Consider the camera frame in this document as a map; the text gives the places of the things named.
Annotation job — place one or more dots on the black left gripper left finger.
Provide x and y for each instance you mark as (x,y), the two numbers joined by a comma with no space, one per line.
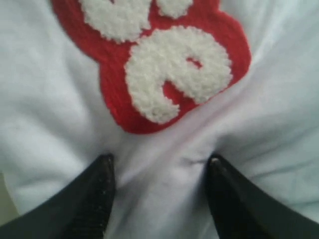
(79,211)

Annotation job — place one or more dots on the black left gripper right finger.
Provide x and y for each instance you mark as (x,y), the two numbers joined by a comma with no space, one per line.
(241,210)

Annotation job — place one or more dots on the white t-shirt red Chinese lettering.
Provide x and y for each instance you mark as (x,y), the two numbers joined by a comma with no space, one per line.
(161,85)

